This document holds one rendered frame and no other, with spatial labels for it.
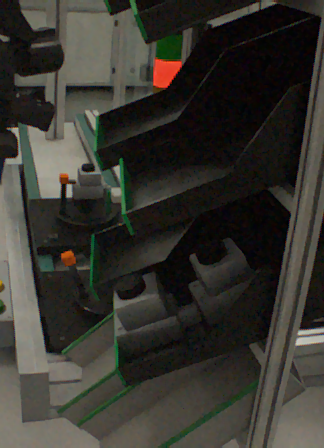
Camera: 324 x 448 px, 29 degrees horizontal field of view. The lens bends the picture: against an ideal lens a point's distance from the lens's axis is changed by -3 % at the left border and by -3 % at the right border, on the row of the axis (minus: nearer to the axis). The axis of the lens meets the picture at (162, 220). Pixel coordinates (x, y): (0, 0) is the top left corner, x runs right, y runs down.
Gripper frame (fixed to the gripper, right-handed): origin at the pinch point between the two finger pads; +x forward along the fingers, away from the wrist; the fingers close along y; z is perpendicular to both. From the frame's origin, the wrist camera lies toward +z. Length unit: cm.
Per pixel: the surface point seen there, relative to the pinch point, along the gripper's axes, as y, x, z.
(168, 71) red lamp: 21.7, -8.8, 31.0
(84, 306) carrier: 1.2, 26.5, 13.9
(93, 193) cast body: 36.9, 21.5, 20.8
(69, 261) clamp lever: 4.1, 19.3, 11.7
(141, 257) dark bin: -22.5, 4.1, 17.1
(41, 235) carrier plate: 31.8, 28.4, 9.1
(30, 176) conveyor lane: 71, 31, 9
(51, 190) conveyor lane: 68, 34, 15
